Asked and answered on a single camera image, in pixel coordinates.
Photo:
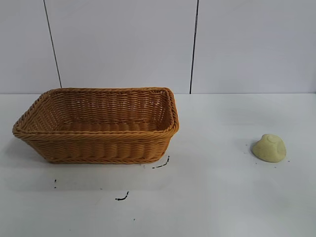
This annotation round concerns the pale yellow egg yolk pastry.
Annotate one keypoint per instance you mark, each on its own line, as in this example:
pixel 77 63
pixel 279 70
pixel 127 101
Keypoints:
pixel 268 149

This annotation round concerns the brown woven wicker basket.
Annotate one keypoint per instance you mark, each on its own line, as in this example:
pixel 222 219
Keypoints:
pixel 98 145

